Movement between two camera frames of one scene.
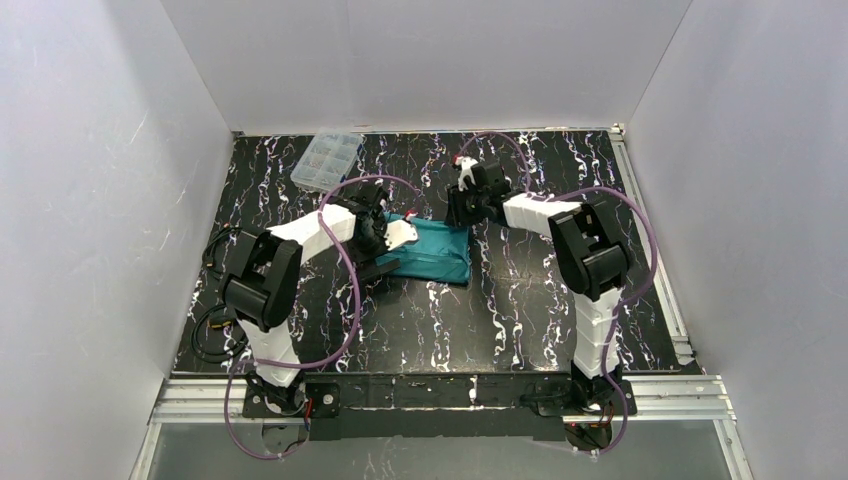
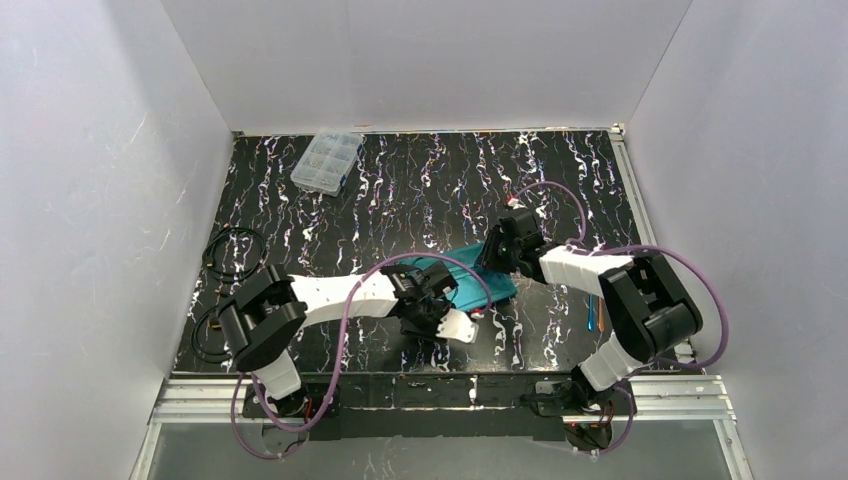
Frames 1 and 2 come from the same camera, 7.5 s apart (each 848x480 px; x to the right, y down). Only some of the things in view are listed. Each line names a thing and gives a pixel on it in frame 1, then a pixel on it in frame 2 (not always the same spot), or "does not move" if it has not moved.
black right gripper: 457,211 -> 497,248
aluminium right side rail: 662,277 does not move
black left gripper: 378,266 -> 424,312
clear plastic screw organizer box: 327,159 does not move
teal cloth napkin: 441,253 -> 476,287
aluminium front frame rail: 663,400 does not move
